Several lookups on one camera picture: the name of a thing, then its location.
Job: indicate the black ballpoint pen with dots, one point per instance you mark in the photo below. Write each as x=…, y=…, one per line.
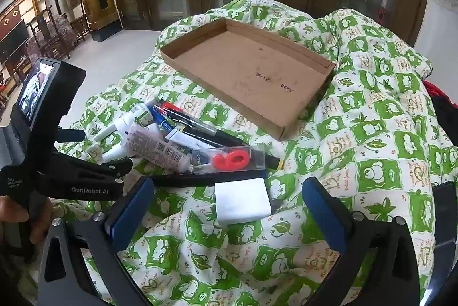
x=200, y=125

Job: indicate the dark wooden chairs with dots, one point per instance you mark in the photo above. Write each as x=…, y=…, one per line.
x=50, y=32

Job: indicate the red candle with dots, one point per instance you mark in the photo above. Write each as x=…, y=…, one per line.
x=229, y=159

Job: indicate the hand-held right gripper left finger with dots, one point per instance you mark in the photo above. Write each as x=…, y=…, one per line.
x=130, y=211

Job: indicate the white charger plug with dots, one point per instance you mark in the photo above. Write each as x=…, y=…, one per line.
x=241, y=200

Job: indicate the small white printed tube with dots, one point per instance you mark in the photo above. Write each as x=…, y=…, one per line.
x=177, y=137

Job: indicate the wide white bottle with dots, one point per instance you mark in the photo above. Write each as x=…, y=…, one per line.
x=112, y=152

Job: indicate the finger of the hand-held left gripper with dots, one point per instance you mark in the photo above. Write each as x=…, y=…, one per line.
x=107, y=168
x=69, y=134

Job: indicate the person's left hand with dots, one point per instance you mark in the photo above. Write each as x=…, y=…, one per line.
x=18, y=211

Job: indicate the shallow cardboard tray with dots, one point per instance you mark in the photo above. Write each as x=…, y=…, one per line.
x=243, y=66

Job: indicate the white spray bottle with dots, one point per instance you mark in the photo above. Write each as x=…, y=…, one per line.
x=139, y=116

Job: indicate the black television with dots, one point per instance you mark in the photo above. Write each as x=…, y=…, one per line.
x=12, y=39

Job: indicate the red cloth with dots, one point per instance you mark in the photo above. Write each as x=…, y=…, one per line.
x=438, y=91

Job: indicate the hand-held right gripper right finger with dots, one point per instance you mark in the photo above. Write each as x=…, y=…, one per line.
x=322, y=211

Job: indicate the black marker with yellow ends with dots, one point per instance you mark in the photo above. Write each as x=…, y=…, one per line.
x=276, y=161

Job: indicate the green white printed blanket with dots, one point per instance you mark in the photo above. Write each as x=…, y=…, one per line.
x=357, y=112

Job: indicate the blue marker pen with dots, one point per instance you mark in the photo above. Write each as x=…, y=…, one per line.
x=161, y=118

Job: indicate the white tube with barcode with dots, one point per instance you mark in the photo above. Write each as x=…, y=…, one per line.
x=154, y=148

